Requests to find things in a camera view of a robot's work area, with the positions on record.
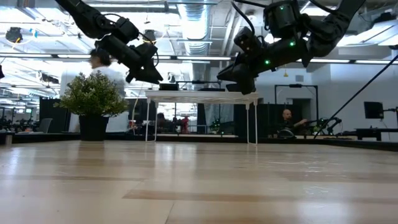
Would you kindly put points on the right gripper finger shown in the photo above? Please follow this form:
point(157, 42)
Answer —
point(247, 84)
point(231, 73)

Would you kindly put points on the black wavy square mini plate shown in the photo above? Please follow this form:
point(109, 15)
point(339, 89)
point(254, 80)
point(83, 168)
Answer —
point(229, 88)

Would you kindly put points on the black leaf-shaped mini plate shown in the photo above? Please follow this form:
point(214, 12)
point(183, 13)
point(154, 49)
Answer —
point(212, 89)

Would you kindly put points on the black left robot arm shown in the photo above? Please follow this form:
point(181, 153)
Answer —
point(87, 18)

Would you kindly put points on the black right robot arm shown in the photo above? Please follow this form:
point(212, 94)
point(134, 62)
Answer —
point(329, 28)

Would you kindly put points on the black ceiling device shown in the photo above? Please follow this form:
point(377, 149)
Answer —
point(150, 35)
point(14, 34)

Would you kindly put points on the person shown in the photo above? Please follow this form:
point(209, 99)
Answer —
point(161, 121)
point(101, 60)
point(288, 119)

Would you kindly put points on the white lattice shelf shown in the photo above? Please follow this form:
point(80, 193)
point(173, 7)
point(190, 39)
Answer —
point(202, 96)

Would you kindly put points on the black partition panel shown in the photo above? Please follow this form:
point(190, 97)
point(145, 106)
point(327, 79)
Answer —
point(264, 124)
point(53, 112)

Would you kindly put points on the green potted plant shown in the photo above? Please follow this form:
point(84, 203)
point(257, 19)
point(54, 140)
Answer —
point(93, 99)

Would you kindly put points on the grey chair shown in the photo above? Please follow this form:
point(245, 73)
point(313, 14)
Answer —
point(45, 124)

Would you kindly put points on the black monitor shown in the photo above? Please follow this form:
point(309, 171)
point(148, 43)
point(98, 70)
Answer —
point(373, 109)

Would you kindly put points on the black table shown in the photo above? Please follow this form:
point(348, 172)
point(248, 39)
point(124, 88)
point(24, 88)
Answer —
point(373, 132)

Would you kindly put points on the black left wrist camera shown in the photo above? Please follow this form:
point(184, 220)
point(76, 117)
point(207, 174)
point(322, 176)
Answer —
point(128, 29)

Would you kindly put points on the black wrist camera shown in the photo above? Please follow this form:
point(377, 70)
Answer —
point(128, 29)
point(247, 39)

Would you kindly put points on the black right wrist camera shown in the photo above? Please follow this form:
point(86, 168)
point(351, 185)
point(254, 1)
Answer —
point(247, 39)

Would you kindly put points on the black station frame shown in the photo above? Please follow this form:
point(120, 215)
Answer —
point(295, 85)

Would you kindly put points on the silver ventilation duct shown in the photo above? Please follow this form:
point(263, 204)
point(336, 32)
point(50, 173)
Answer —
point(194, 31)

